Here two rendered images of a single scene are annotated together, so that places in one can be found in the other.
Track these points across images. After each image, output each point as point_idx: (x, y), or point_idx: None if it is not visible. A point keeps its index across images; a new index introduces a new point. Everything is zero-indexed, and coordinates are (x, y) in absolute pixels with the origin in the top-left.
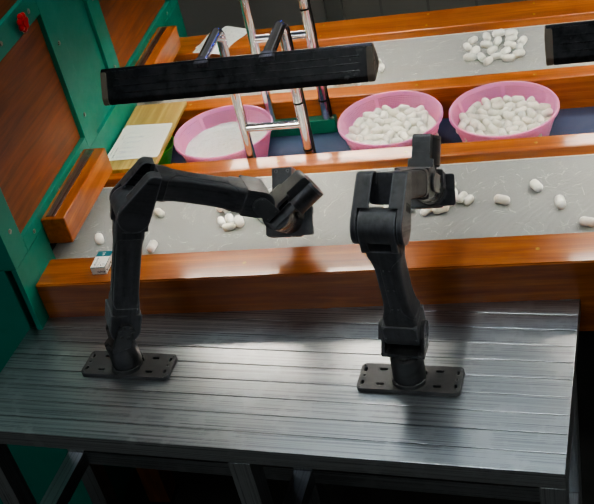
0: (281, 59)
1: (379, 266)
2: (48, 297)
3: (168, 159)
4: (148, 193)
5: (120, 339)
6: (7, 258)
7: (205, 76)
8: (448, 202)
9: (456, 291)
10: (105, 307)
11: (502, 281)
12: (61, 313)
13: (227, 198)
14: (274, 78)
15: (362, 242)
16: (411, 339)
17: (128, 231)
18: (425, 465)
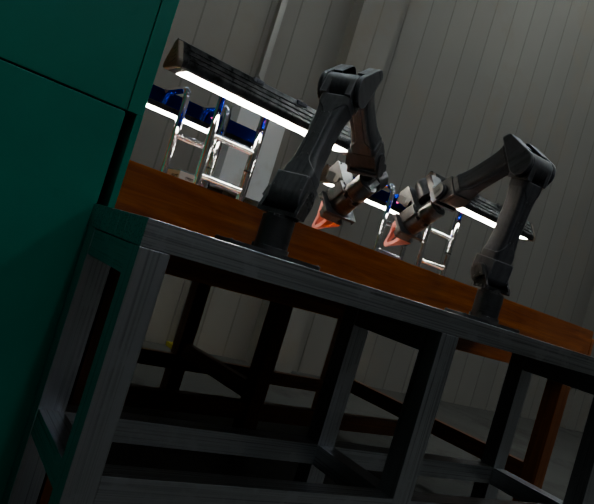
0: (310, 110)
1: (527, 197)
2: (126, 179)
3: None
4: (376, 80)
5: (305, 205)
6: (145, 97)
7: (261, 90)
8: (420, 237)
9: (433, 297)
10: (277, 176)
11: (457, 296)
12: (126, 206)
13: (376, 137)
14: (306, 118)
15: (533, 170)
16: (505, 276)
17: (359, 99)
18: (571, 352)
